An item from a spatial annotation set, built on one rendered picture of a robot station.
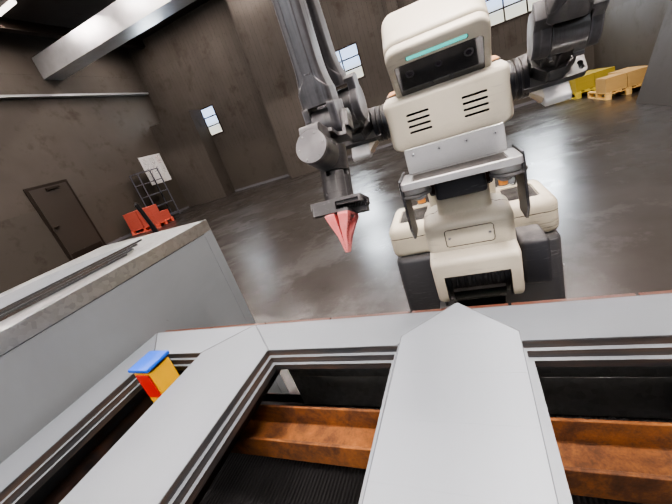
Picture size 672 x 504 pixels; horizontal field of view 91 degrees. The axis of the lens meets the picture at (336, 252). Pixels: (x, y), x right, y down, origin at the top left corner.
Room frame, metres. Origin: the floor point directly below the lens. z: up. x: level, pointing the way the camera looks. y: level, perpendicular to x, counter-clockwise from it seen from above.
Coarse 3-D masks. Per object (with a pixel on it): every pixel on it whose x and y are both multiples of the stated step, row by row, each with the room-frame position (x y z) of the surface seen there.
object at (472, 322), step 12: (456, 312) 0.49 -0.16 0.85; (468, 312) 0.48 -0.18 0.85; (420, 324) 0.49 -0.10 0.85; (432, 324) 0.48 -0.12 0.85; (444, 324) 0.47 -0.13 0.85; (456, 324) 0.46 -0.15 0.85; (468, 324) 0.45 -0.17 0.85; (480, 324) 0.44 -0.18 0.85; (492, 324) 0.43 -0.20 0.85; (504, 324) 0.42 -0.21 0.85
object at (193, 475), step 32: (288, 352) 0.55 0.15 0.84; (320, 352) 0.52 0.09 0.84; (352, 352) 0.49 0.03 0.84; (384, 352) 0.47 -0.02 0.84; (544, 352) 0.36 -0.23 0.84; (576, 352) 0.34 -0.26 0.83; (608, 352) 0.33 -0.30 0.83; (640, 352) 0.31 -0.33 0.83; (128, 384) 0.64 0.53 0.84; (256, 384) 0.51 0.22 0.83; (96, 416) 0.57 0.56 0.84; (224, 416) 0.44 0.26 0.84; (544, 416) 0.28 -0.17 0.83; (64, 448) 0.51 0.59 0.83; (224, 448) 0.40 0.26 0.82; (32, 480) 0.46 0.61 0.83; (192, 480) 0.35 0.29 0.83
